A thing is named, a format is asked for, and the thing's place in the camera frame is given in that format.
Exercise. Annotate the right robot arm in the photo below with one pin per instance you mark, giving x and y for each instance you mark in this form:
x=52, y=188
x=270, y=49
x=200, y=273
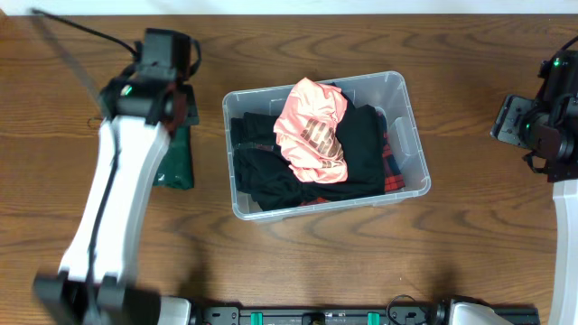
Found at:
x=546, y=126

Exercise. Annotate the black garment with tape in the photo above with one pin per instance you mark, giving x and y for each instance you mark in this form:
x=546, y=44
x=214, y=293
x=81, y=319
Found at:
x=260, y=169

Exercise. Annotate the dark green cloth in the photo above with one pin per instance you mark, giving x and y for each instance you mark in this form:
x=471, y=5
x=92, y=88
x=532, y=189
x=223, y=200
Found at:
x=176, y=169

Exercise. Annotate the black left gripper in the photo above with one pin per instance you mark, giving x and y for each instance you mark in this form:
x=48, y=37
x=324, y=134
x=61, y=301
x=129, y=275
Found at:
x=191, y=106

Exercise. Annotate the red black plaid shirt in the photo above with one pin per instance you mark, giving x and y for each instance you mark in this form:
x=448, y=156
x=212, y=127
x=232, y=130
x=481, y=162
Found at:
x=394, y=178

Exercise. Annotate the pink garment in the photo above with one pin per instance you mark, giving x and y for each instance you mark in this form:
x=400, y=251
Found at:
x=306, y=132

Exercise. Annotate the black hooded garment large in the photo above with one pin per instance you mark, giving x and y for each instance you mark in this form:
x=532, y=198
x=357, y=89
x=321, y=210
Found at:
x=360, y=135

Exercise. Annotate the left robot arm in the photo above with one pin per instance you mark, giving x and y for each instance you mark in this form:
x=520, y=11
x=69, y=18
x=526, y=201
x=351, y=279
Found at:
x=142, y=108

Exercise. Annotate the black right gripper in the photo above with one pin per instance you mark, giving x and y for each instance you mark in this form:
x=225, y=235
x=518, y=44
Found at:
x=511, y=127

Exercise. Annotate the clear plastic storage bin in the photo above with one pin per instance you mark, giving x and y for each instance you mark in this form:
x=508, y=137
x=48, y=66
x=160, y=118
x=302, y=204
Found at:
x=387, y=92

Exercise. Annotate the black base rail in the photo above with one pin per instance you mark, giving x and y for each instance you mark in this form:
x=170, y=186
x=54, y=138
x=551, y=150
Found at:
x=401, y=310

